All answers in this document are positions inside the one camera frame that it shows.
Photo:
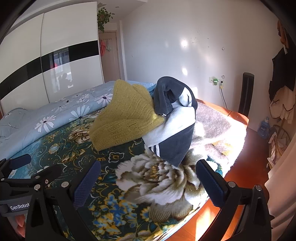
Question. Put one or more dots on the pale curtain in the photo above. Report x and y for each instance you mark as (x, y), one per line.
(284, 197)

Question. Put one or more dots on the green potted plant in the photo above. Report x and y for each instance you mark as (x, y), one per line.
(105, 16)

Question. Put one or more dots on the green plug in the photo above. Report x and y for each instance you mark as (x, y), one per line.
(215, 81)

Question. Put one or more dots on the black tower appliance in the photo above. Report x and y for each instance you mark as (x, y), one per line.
(246, 92)

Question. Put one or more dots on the teal floral blanket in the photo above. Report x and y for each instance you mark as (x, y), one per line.
(129, 192)

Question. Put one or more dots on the black hanging garment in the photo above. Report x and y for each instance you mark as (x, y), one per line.
(281, 71)

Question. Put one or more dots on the yellow knitted sweater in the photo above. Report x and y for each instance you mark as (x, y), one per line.
(124, 115)

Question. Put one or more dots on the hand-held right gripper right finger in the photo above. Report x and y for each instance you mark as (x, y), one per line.
(209, 183)

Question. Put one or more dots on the grey fuzzy throw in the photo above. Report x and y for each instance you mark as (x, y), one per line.
(212, 120)

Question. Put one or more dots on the orange hanging garment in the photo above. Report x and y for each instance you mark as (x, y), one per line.
(282, 32)

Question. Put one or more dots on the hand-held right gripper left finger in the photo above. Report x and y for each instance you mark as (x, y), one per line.
(86, 185)

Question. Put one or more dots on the beige door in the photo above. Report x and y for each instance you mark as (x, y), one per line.
(113, 64)

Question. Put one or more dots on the person's left hand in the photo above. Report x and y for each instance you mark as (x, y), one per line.
(20, 223)

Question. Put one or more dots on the cream hanging garment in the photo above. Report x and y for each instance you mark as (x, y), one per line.
(282, 106)

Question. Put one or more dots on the rattan chair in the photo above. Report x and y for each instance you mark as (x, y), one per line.
(281, 143)

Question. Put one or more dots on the light blue daisy duvet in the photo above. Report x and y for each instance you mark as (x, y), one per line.
(57, 111)

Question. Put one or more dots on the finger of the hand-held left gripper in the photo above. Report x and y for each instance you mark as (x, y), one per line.
(20, 161)
(46, 173)

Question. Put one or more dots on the white wall socket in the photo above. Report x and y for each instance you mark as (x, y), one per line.
(211, 80)

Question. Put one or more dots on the blue detergent bottle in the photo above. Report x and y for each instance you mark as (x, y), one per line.
(263, 128)

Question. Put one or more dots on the pink hanging cloths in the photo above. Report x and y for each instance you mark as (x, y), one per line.
(103, 47)

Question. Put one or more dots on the navy and white fleece jacket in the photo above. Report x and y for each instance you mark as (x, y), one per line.
(175, 129)

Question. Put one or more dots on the white wardrobe with black stripe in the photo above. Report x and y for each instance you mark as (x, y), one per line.
(69, 27)

